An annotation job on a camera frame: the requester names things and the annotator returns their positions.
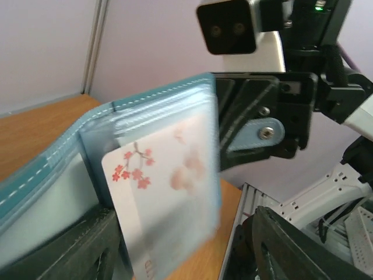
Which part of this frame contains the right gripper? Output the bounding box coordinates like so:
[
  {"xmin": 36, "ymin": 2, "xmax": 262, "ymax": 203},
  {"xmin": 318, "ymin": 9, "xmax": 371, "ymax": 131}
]
[{"xmin": 211, "ymin": 43, "xmax": 318, "ymax": 172}]

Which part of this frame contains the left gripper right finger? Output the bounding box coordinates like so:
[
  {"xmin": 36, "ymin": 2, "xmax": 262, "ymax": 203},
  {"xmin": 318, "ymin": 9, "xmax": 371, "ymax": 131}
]
[{"xmin": 233, "ymin": 205, "xmax": 373, "ymax": 280}]

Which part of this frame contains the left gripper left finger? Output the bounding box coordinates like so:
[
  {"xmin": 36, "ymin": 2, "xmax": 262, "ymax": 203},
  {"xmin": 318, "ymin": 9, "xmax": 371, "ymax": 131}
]
[{"xmin": 1, "ymin": 207, "xmax": 121, "ymax": 279}]

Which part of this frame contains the teal card holder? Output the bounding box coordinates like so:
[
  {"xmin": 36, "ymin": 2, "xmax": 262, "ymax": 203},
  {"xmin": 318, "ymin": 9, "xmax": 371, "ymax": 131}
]
[{"xmin": 0, "ymin": 72, "xmax": 286, "ymax": 280}]

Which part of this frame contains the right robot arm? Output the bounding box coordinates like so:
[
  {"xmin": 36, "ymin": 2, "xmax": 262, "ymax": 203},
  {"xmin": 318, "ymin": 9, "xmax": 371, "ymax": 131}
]
[{"xmin": 197, "ymin": 1, "xmax": 372, "ymax": 170}]

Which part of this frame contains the aluminium front rail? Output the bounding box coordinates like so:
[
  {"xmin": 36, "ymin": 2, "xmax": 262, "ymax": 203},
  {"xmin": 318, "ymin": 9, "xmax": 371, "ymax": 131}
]
[{"xmin": 219, "ymin": 183, "xmax": 279, "ymax": 279}]

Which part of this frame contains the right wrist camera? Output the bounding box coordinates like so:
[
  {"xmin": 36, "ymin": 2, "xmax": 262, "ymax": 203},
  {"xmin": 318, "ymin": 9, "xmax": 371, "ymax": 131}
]
[{"xmin": 196, "ymin": 1, "xmax": 288, "ymax": 72}]

